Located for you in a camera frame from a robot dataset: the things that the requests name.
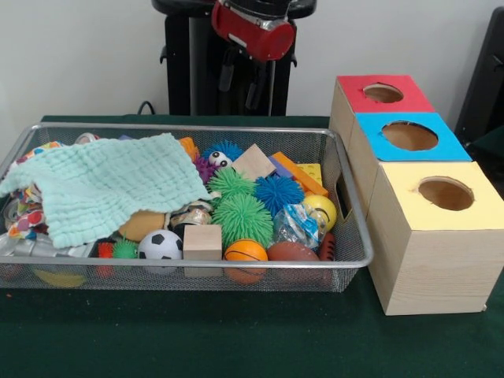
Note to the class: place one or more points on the blue spiky rubber ball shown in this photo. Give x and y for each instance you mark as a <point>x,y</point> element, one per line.
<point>279,193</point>

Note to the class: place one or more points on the green spiky rubber ball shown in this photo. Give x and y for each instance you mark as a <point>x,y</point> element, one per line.
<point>242,218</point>

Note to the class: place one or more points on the mint green waffle cloth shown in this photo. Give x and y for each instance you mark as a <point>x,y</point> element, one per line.
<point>98,181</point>

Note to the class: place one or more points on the small orange basketball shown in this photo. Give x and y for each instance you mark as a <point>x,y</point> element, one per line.
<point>246,250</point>

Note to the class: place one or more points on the plain wooden block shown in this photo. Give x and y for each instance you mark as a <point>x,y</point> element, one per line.
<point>254,163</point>
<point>202,240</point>

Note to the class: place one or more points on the wooden box with three holes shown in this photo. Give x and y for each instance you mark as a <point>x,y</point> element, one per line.
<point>433,267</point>

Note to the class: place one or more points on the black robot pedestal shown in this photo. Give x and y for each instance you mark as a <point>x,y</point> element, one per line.
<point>181,59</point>

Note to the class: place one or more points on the dark green tablecloth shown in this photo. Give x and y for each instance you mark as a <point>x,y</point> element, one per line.
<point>492,145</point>
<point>236,334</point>

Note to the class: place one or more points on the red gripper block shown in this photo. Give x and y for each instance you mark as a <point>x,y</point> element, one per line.
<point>252,39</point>

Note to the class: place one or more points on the small soccer ball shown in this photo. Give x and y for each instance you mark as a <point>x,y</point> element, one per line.
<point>161,244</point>

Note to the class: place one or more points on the yellow ball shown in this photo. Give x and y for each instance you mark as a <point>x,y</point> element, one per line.
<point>323,210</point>

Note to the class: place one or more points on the small brown football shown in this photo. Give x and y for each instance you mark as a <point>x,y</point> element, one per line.
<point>293,252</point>

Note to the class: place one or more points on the clear plastic packet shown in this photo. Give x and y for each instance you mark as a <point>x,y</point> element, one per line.
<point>297,228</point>

